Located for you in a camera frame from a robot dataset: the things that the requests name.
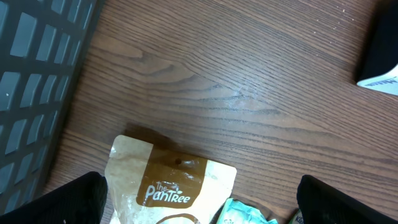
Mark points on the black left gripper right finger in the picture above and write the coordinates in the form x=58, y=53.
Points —
x=320, y=203

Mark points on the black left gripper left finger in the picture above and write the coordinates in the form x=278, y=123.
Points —
x=80, y=201

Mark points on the teal Kleenex tissue pack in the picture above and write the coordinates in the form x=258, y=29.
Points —
x=297, y=218

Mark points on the brown snack packet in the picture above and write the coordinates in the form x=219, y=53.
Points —
x=150, y=184

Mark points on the teal snack bar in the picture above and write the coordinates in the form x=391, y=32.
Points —
x=236, y=212

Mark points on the white barcode scanner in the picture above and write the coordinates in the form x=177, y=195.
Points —
x=379, y=68

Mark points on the dark grey mesh basket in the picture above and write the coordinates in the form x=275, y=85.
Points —
x=43, y=48

